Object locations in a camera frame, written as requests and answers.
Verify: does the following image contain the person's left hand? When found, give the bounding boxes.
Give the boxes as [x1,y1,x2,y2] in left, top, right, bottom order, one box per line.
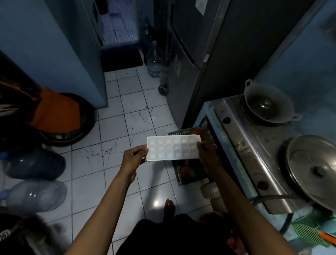
[119,145,149,182]

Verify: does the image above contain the person's right hand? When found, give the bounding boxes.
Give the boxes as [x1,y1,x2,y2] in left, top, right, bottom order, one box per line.
[196,142,223,174]

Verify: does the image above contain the white plastic ice cube tray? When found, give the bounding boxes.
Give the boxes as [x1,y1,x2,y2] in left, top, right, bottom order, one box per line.
[146,135,202,161]

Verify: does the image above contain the person's left forearm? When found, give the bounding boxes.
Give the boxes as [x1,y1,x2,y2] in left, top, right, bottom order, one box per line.
[64,172,134,255]

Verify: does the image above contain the person's right forearm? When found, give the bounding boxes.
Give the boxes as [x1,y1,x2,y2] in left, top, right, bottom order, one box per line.
[209,166,298,255]

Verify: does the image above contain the black plastic crate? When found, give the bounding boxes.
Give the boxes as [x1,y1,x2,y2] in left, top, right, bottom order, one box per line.
[168,126,218,186]

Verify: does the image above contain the blue stove table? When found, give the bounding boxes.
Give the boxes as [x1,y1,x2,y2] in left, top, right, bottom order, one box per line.
[193,100,336,255]

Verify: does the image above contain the white plastic container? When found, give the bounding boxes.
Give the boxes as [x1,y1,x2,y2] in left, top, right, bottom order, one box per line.
[201,181,221,200]

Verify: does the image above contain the stainless steel gas stove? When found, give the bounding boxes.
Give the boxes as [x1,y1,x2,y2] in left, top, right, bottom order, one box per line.
[213,93,336,214]

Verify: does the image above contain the round black tub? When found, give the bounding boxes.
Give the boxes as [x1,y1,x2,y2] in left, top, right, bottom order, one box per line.
[38,92,96,147]

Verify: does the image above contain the person's foot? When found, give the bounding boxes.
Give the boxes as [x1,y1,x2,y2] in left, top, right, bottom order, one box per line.
[163,199,176,224]

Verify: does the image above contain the dark metal wok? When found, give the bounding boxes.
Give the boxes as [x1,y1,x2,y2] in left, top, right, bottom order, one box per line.
[244,79,303,124]

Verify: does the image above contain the clear plastic water bottle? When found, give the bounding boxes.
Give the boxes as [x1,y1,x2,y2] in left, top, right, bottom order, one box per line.
[146,40,163,78]

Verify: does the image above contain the person's dark shorts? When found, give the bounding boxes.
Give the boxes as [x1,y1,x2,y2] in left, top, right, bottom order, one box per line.
[123,213,243,255]

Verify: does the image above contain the orange cloth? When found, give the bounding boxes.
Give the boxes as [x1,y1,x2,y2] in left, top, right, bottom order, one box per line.
[27,87,81,133]

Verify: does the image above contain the dark doormat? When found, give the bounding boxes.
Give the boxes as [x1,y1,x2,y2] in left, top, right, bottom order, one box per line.
[101,47,144,72]

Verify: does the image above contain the dark grey refrigerator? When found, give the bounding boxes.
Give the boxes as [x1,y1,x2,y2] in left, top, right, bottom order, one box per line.
[164,0,315,130]

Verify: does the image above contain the large clear water jug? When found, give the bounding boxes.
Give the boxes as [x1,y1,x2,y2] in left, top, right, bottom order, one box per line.
[0,180,68,213]
[0,147,66,181]

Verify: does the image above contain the silver metal pot lid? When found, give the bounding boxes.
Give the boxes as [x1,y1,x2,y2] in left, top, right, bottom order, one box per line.
[285,135,336,212]

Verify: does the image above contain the green plastic fly swatter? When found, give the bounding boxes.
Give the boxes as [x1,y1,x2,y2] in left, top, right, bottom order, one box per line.
[291,215,336,247]

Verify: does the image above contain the white paper note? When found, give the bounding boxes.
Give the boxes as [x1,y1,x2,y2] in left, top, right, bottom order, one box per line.
[195,0,208,15]

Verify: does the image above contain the black gas hose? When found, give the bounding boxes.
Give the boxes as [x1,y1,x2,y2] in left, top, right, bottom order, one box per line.
[248,194,298,235]

